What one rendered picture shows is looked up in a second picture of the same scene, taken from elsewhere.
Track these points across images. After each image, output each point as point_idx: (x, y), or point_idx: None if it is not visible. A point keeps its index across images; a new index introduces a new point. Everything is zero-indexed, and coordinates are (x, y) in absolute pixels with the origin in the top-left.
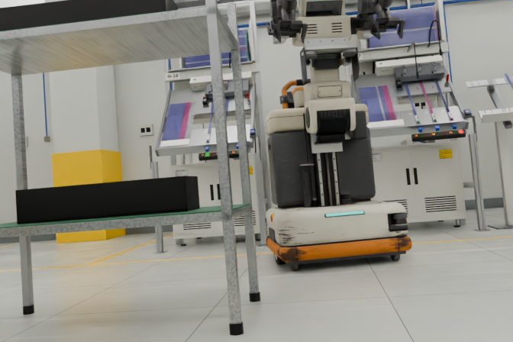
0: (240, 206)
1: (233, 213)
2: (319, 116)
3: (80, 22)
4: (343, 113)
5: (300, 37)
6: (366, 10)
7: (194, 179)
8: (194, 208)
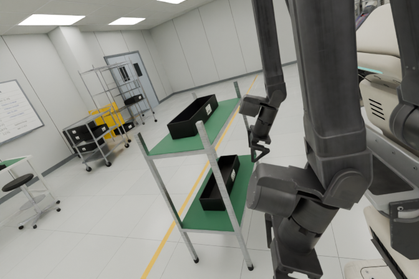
0: (204, 229)
1: (183, 230)
2: (373, 233)
3: None
4: (400, 271)
5: (366, 113)
6: (413, 148)
7: (214, 200)
8: (214, 210)
